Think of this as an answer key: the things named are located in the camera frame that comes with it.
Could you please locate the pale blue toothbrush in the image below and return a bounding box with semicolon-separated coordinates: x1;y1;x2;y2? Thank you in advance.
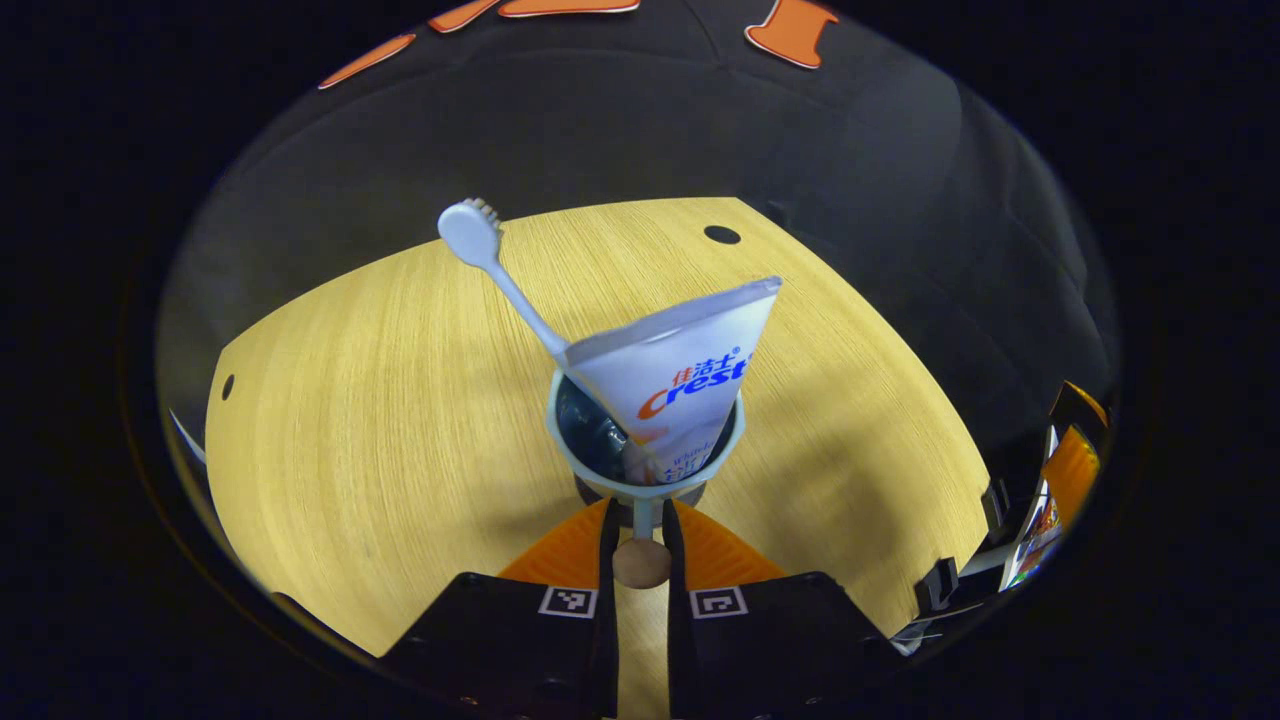
437;198;651;471

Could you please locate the black backdrop cloth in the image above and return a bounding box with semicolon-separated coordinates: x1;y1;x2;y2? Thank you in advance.
155;0;1121;481

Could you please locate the light green cup wooden handle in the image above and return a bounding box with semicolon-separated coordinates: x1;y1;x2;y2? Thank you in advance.
545;365;748;591

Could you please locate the white toothpaste tube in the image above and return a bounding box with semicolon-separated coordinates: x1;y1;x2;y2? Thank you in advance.
560;276;783;486

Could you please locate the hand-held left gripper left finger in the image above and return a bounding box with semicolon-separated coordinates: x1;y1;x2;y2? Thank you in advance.
378;497;623;720

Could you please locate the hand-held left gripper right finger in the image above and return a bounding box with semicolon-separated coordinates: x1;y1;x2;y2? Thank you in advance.
660;498;908;720

